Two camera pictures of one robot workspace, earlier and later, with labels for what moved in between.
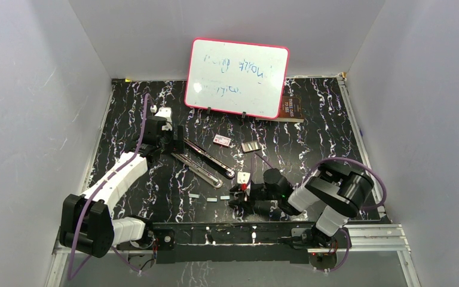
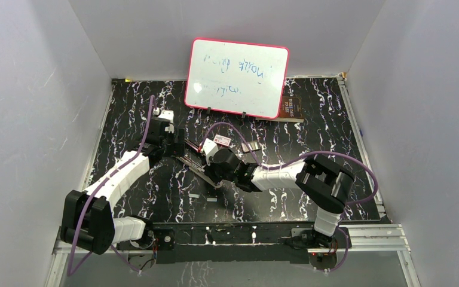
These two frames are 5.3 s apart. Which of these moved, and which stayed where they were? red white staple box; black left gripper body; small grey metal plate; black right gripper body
Moved: black right gripper body
Stayed: red white staple box; small grey metal plate; black left gripper body
